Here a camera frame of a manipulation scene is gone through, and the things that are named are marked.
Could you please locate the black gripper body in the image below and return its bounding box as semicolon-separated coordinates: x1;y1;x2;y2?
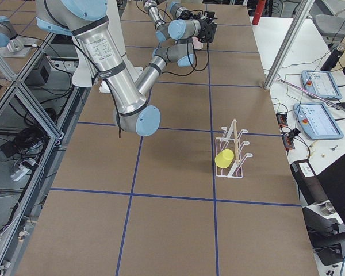
197;20;217;43
183;10;205;20

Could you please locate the yellow plastic cup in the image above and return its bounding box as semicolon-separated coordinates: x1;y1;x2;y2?
214;148;235;168

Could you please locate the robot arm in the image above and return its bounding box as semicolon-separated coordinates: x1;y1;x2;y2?
143;0;203;43
36;1;217;136

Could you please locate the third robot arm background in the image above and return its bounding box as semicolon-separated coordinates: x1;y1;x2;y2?
0;16;18;47

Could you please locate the pink plastic cup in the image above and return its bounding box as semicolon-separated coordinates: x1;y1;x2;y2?
193;37;204;50

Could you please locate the steel cup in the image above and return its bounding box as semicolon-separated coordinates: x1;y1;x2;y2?
322;202;336;216

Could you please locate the red cylinder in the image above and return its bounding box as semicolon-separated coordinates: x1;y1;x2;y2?
252;0;266;25

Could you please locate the white office chair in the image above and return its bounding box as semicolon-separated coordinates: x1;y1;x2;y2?
313;14;345;39

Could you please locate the far teach pendant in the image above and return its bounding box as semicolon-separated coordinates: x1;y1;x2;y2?
301;70;342;99

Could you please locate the teach pendant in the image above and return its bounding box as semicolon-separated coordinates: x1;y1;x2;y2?
293;102;344;140
301;70;342;99

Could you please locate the near teach pendant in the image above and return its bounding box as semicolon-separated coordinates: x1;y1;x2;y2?
293;102;344;140

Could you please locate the black labelled box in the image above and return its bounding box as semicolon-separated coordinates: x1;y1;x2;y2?
290;159;329;206

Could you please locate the black Huawei monitor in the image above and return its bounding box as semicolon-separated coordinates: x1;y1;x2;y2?
318;154;345;223

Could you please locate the black monitor stand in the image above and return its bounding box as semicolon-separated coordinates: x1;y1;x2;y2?
302;207;345;266

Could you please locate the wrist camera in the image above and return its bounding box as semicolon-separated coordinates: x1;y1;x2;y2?
204;11;216;21

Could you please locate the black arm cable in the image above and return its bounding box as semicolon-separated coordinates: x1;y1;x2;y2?
165;43;211;76

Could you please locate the aluminium frame post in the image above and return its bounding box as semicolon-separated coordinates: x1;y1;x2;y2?
264;0;314;90

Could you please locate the white wire cup rack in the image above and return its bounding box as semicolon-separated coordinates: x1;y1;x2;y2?
214;119;253;179

